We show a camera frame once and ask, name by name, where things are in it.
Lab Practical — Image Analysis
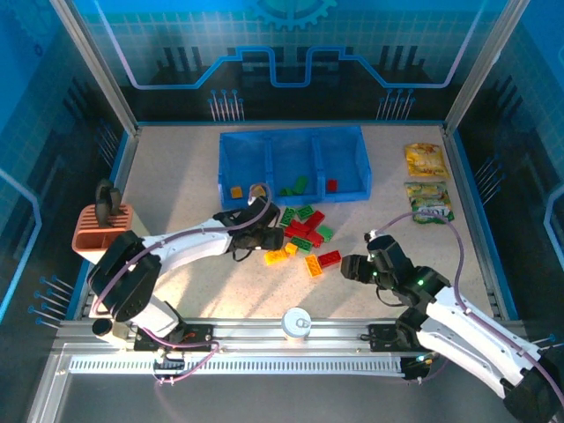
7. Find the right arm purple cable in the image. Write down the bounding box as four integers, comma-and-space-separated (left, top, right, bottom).
367, 211, 564, 415

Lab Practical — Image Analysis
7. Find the yellow snack bag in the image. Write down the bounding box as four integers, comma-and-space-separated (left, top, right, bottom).
404, 142, 449, 179

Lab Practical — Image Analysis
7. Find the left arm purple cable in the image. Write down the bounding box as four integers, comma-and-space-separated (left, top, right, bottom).
90, 182, 274, 389

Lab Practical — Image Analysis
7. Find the orange slotted rack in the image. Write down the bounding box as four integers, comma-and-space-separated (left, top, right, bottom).
71, 202, 136, 265

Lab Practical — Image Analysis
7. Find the white slotted cable duct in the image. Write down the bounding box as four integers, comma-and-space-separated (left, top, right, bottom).
69, 356, 406, 377

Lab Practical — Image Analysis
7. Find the green snack bag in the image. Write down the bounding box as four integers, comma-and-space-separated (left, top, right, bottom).
404, 181, 455, 225

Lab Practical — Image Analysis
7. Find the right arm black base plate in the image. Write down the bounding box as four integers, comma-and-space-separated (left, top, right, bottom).
367, 323, 424, 353

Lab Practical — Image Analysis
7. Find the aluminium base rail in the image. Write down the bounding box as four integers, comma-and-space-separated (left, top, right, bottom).
56, 319, 525, 353

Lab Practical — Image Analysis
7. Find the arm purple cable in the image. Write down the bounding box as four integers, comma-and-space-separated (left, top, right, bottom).
90, 182, 274, 389
367, 211, 564, 415

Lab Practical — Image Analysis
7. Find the aluminium frame post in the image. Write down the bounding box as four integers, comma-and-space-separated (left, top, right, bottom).
442, 0, 530, 136
48, 0, 143, 137

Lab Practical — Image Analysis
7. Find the white metal can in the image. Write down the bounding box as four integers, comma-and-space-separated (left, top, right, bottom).
281, 307, 313, 341

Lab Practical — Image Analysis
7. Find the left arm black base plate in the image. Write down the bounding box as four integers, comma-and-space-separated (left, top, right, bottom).
133, 323, 220, 353

